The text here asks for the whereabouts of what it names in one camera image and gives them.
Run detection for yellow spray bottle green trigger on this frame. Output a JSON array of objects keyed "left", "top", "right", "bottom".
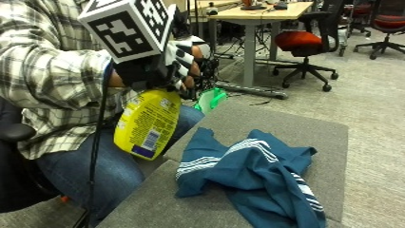
[{"left": 113, "top": 86, "right": 229, "bottom": 162}]

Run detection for white cube with black markers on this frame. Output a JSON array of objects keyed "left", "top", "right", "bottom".
[{"left": 77, "top": 0, "right": 177, "bottom": 65}]

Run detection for wooden desk with grey legs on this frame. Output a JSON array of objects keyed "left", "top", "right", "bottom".
[{"left": 185, "top": 0, "right": 314, "bottom": 101}]

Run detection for orange object on desk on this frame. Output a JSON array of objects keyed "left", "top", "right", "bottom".
[{"left": 240, "top": 0, "right": 268, "bottom": 11}]

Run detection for large grey seat cushion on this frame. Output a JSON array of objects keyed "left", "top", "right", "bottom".
[{"left": 164, "top": 100, "right": 350, "bottom": 223}]

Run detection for office chair with orange seat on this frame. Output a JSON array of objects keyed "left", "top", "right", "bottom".
[{"left": 270, "top": 0, "right": 342, "bottom": 93}]

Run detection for the person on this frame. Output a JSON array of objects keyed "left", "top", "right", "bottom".
[{"left": 0, "top": 0, "right": 206, "bottom": 228}]

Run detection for blue cloth with white stripes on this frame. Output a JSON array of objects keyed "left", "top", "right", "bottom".
[{"left": 173, "top": 126, "right": 329, "bottom": 228}]

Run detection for black office chair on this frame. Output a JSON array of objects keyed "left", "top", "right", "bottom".
[{"left": 341, "top": 0, "right": 374, "bottom": 38}]

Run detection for office chair with red seat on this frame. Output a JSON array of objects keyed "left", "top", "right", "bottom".
[{"left": 351, "top": 0, "right": 405, "bottom": 61}]

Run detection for black armchair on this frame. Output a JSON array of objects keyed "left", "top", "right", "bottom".
[{"left": 0, "top": 97, "right": 62, "bottom": 214}]

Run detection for black cables under desk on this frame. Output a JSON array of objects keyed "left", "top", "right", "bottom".
[{"left": 201, "top": 25, "right": 276, "bottom": 107}]

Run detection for black glove cable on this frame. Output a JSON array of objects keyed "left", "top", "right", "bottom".
[{"left": 73, "top": 62, "right": 114, "bottom": 228}]

